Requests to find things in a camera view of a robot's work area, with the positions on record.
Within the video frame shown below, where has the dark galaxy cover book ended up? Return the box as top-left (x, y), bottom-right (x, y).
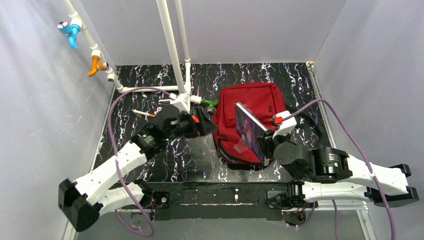
top-left (234, 102), bottom-right (269, 166)

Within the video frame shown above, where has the red student backpack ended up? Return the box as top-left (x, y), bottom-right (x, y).
top-left (211, 82), bottom-right (324, 170)

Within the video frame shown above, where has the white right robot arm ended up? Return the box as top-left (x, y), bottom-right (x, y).
top-left (257, 131), bottom-right (420, 210)

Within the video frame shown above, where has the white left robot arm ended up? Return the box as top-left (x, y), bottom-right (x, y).
top-left (58, 105), bottom-right (218, 232)

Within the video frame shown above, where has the white orange-tipped marker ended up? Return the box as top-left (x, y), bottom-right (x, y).
top-left (132, 109), bottom-right (156, 118)

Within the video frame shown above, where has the short orange marker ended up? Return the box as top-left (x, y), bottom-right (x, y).
top-left (191, 115), bottom-right (200, 124)

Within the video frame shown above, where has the white stapler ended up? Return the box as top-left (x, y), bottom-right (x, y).
top-left (158, 99), bottom-right (172, 105)

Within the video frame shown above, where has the orange faucet valve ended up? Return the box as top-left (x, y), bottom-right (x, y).
top-left (87, 55), bottom-right (110, 77)

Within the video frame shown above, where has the blue faucet valve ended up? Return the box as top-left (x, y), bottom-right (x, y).
top-left (57, 21), bottom-right (81, 50)

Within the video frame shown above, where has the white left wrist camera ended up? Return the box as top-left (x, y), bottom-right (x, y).
top-left (169, 92), bottom-right (191, 113)

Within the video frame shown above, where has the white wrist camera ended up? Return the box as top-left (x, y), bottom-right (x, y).
top-left (271, 110), bottom-right (297, 139)
top-left (169, 92), bottom-right (191, 113)

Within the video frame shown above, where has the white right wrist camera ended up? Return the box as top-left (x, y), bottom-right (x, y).
top-left (271, 110), bottom-right (297, 139)

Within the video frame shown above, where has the white PVC pipe frame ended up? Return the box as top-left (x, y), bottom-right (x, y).
top-left (64, 0), bottom-right (191, 95)

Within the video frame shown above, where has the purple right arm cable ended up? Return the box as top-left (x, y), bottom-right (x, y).
top-left (281, 98), bottom-right (397, 240)

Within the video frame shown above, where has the aluminium rail frame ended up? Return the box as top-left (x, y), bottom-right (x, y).
top-left (59, 206), bottom-right (377, 240)

